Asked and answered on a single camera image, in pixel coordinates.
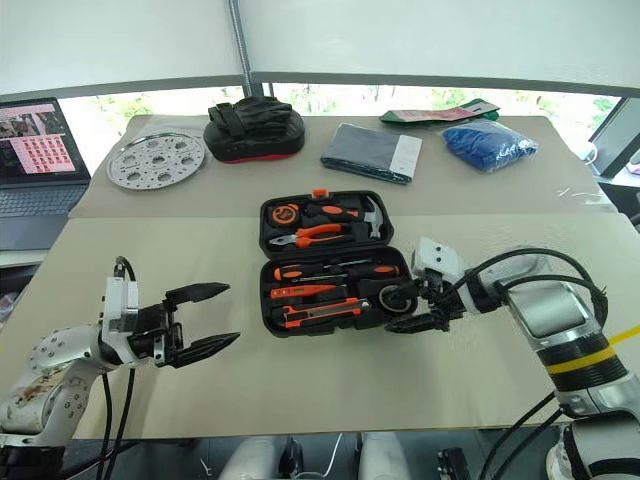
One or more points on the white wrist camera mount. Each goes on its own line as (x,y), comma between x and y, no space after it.
(437,257)
(119,300)

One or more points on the black boxing focus pad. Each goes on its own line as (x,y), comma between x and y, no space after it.
(255,135)

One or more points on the orange black utility knife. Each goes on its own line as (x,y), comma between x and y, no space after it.
(320,309)

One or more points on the orange black tape measure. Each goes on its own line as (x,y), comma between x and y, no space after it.
(283,214)

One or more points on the black tape roll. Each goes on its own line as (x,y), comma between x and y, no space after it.
(387,305)

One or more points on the open laptop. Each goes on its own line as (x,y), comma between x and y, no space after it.
(35,165)

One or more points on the dark blue folded cloth pack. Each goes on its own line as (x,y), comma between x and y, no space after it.
(365,150)

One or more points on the green red flat package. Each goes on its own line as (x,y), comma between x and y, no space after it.
(435,115)

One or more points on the black tool case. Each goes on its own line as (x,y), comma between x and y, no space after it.
(380,252)

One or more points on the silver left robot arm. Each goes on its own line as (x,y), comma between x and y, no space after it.
(55,360)

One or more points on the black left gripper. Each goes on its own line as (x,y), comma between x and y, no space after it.
(150,330)

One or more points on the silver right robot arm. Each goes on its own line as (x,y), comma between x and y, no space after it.
(555,305)

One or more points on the blue item in plastic bag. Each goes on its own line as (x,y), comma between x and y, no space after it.
(487,145)

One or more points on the round perforated metal tray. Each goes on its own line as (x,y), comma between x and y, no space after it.
(156,160)

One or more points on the white rounded robot leg cover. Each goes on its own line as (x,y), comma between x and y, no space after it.
(250,457)
(385,457)

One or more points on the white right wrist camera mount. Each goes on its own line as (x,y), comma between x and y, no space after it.
(437,257)

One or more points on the corrugated metal conduit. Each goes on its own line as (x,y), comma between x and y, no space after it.
(245,50)

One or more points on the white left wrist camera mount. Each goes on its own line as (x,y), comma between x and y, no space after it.
(119,300)

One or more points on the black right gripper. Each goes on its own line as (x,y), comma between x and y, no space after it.
(437,300)

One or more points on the orange voltage tester pen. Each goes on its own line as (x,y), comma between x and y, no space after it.
(300,291)

